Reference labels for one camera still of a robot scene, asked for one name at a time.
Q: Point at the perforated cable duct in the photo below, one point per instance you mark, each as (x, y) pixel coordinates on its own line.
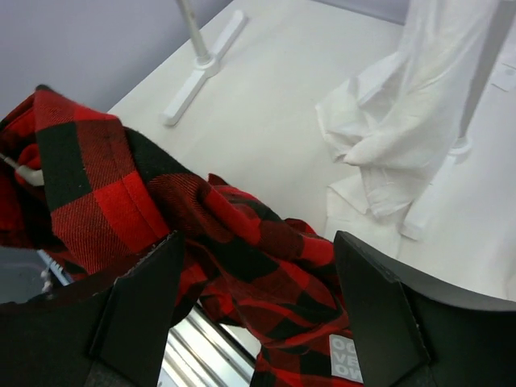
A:
(53, 275)

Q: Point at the white metal clothes rack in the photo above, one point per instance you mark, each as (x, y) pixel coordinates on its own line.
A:
(206, 63)

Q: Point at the red black plaid shirt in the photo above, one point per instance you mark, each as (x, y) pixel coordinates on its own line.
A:
(110, 193)

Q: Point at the aluminium rail frame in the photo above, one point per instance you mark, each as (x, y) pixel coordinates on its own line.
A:
(200, 352)

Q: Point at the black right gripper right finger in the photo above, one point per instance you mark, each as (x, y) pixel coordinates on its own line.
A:
(413, 329)

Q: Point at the white shirt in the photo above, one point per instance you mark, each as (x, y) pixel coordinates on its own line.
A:
(397, 121)

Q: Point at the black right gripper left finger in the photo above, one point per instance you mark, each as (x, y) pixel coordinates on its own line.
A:
(107, 330)

